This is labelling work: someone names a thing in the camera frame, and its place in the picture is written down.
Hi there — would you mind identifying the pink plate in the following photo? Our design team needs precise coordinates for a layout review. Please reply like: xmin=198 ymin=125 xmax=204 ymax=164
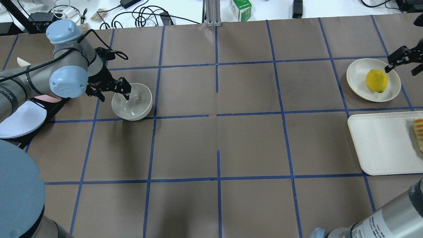
xmin=34 ymin=94 xmax=62 ymax=103

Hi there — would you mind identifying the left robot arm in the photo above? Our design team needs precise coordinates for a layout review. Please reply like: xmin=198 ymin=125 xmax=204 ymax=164
xmin=1 ymin=20 xmax=131 ymax=238

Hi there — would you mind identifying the light blue plate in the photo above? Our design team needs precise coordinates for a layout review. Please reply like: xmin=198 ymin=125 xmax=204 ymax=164
xmin=0 ymin=101 xmax=47 ymax=139

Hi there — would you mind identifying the white rectangular tray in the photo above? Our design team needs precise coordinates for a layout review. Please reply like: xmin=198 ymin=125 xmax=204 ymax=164
xmin=347 ymin=111 xmax=423 ymax=175

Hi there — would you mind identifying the black power adapter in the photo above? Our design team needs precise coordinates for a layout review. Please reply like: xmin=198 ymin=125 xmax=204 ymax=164
xmin=292 ymin=0 xmax=303 ymax=19

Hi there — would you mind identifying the white ceramic bowl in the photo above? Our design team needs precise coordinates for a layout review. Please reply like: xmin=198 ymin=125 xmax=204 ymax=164
xmin=111 ymin=83 xmax=153 ymax=121

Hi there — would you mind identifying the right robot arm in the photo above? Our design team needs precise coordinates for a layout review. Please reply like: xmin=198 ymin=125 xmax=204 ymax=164
xmin=309 ymin=39 xmax=423 ymax=238

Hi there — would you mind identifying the aluminium frame post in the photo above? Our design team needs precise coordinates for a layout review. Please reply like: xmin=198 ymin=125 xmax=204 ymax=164
xmin=202 ymin=0 xmax=222 ymax=27

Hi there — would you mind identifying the yellow lemon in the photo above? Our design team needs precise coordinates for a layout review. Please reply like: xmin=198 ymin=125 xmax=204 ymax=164
xmin=365 ymin=69 xmax=388 ymax=93

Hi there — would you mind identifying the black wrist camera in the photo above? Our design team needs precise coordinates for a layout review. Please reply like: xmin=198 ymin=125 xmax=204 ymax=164
xmin=94 ymin=47 xmax=116 ymax=63

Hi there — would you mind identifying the sliced yellow bread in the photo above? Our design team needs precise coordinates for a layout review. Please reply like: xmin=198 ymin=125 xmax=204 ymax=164
xmin=413 ymin=118 xmax=423 ymax=153

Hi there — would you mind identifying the black dish rack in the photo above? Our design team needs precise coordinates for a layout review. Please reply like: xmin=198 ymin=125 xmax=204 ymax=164
xmin=3 ymin=98 xmax=70 ymax=149

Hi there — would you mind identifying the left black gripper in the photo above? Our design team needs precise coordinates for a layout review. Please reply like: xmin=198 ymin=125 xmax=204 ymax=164
xmin=87 ymin=66 xmax=132 ymax=102

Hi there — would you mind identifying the cream round plate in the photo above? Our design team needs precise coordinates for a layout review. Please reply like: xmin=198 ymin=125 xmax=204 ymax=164
xmin=346 ymin=58 xmax=402 ymax=102

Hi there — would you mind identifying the cream plate in rack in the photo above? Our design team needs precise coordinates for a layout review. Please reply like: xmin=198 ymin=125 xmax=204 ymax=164
xmin=17 ymin=57 xmax=31 ymax=67

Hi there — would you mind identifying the black cables bundle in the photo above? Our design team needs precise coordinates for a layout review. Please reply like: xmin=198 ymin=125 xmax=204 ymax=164
xmin=50 ymin=0 xmax=202 ymax=29

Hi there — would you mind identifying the green white carton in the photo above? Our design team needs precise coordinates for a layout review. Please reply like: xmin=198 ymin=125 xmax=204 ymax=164
xmin=229 ymin=0 xmax=252 ymax=22

